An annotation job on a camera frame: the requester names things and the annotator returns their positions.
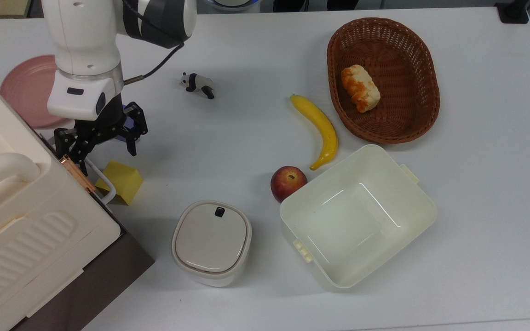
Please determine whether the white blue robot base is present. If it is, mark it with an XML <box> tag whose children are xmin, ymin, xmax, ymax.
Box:
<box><xmin>206</xmin><ymin>0</ymin><xmax>262</xmax><ymax>12</ymax></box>

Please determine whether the cream open plastic bin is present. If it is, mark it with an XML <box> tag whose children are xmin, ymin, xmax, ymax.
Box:
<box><xmin>279</xmin><ymin>144</ymin><xmax>438</xmax><ymax>290</ymax></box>

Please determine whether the small white lidded trash can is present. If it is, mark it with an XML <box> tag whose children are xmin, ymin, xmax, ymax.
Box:
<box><xmin>171</xmin><ymin>200</ymin><xmax>252</xmax><ymax>288</ymax></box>

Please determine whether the red apple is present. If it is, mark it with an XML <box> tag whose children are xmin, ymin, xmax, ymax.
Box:
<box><xmin>271</xmin><ymin>166</ymin><xmax>308</xmax><ymax>203</ymax></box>

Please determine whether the yellow banana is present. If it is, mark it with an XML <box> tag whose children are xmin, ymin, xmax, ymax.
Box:
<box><xmin>290</xmin><ymin>94</ymin><xmax>339</xmax><ymax>171</ymax></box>

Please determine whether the purple cube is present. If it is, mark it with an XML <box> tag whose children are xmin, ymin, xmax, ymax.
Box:
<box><xmin>114</xmin><ymin>105</ymin><xmax>140</xmax><ymax>142</ymax></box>

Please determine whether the panda toy figure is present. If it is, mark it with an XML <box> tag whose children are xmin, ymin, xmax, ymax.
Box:
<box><xmin>179</xmin><ymin>72</ymin><xmax>216</xmax><ymax>100</ymax></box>

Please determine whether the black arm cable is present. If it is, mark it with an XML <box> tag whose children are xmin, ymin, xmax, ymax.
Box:
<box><xmin>122</xmin><ymin>0</ymin><xmax>185</xmax><ymax>86</ymax></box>

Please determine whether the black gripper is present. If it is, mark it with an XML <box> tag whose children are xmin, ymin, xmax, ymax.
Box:
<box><xmin>53</xmin><ymin>94</ymin><xmax>149</xmax><ymax>176</ymax></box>

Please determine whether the cream plastic storage box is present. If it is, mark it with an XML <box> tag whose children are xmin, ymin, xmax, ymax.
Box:
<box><xmin>0</xmin><ymin>64</ymin><xmax>122</xmax><ymax>331</ymax></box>

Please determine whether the yellow block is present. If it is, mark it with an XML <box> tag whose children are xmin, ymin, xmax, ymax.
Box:
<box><xmin>95</xmin><ymin>160</ymin><xmax>144</xmax><ymax>205</ymax></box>

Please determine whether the pink plate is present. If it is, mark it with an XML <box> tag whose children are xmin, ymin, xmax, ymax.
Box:
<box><xmin>0</xmin><ymin>55</ymin><xmax>70</xmax><ymax>128</ymax></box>

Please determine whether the bread roll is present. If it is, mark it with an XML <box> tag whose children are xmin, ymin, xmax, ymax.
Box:
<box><xmin>341</xmin><ymin>64</ymin><xmax>381</xmax><ymax>114</ymax></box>

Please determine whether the brown wicker basket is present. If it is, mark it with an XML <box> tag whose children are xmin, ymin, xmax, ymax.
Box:
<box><xmin>327</xmin><ymin>17</ymin><xmax>441</xmax><ymax>144</ymax></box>

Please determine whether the black table clamp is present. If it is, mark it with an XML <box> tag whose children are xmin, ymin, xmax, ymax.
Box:
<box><xmin>494</xmin><ymin>0</ymin><xmax>530</xmax><ymax>24</ymax></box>

